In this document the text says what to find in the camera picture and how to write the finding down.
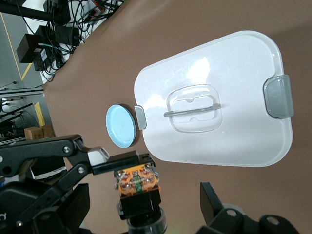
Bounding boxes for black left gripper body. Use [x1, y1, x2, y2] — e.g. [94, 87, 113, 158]
[0, 177, 51, 234]

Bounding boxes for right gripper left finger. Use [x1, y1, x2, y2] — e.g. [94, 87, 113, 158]
[32, 182, 91, 234]

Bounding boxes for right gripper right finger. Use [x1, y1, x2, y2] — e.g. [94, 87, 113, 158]
[198, 181, 303, 234]

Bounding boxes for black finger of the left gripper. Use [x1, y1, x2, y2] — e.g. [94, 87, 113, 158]
[0, 134, 157, 228]

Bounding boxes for orange and black switch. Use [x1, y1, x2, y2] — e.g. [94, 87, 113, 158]
[113, 151, 169, 234]

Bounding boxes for small cardboard box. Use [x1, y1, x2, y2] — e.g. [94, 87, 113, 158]
[41, 124, 56, 138]
[23, 126, 44, 141]

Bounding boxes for light blue round plate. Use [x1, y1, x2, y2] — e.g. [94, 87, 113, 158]
[105, 104, 137, 149]

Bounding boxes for black power adapter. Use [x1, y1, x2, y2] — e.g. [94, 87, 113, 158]
[32, 47, 53, 72]

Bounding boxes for dark brown block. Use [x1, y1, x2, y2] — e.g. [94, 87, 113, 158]
[16, 34, 40, 64]

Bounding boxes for black power supply box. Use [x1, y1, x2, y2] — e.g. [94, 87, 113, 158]
[36, 24, 80, 46]

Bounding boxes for black metal stand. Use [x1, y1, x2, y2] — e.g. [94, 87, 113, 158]
[0, 0, 72, 25]

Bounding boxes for white lidded storage box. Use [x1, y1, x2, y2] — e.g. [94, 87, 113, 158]
[134, 30, 295, 169]

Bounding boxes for aluminium profile rail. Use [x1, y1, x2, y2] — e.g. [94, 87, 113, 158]
[0, 87, 46, 98]

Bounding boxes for tangled black cables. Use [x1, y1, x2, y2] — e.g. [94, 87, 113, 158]
[40, 0, 128, 83]

